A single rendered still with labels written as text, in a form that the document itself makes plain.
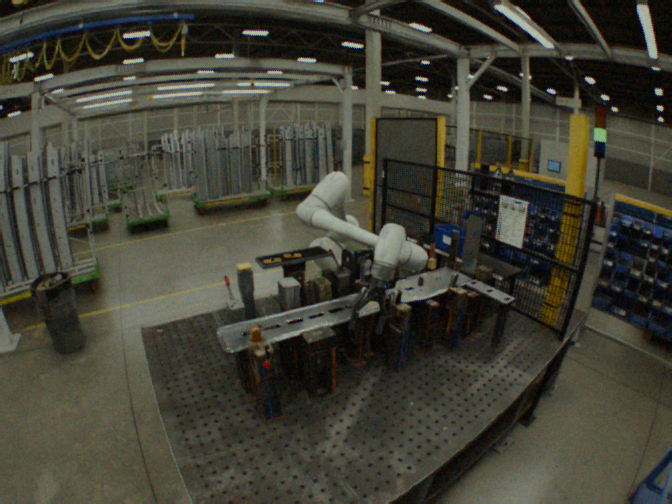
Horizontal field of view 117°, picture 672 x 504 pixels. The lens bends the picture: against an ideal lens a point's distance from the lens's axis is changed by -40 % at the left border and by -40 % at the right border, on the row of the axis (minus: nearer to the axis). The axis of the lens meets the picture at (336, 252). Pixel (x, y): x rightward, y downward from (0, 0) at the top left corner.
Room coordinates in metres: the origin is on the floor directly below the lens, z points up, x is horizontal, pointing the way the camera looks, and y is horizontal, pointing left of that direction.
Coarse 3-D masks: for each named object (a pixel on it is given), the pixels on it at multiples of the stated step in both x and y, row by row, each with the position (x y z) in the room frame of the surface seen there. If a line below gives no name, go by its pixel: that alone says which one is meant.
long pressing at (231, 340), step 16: (432, 272) 1.77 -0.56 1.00; (448, 272) 1.77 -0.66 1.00; (400, 288) 1.57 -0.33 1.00; (416, 288) 1.57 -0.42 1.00; (432, 288) 1.57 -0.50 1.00; (320, 304) 1.40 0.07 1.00; (336, 304) 1.41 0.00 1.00; (256, 320) 1.25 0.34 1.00; (272, 320) 1.25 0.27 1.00; (288, 320) 1.26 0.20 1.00; (304, 320) 1.26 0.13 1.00; (320, 320) 1.26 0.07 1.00; (336, 320) 1.26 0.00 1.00; (224, 336) 1.11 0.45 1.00; (240, 336) 1.12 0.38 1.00; (272, 336) 1.13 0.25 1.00; (288, 336) 1.14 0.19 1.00
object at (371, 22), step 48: (96, 0) 2.69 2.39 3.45; (144, 0) 3.00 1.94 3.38; (192, 0) 3.26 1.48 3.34; (240, 0) 3.61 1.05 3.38; (288, 0) 3.95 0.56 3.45; (384, 0) 3.99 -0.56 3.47; (432, 48) 5.48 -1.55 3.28; (480, 48) 5.54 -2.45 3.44; (528, 48) 4.77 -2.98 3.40; (576, 48) 4.07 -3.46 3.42; (624, 48) 3.35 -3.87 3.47
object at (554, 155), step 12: (552, 144) 6.78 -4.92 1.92; (564, 144) 6.52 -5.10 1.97; (540, 156) 7.04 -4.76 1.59; (552, 156) 6.77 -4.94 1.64; (564, 156) 6.51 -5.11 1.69; (588, 156) 6.00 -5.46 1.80; (540, 168) 7.01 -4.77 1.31; (552, 168) 6.72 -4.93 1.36; (564, 168) 6.49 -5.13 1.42; (588, 168) 5.98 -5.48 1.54; (600, 168) 5.74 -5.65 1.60; (540, 180) 6.99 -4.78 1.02; (564, 180) 6.44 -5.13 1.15; (588, 180) 5.95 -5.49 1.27; (600, 180) 5.80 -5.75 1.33; (600, 192) 5.90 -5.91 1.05
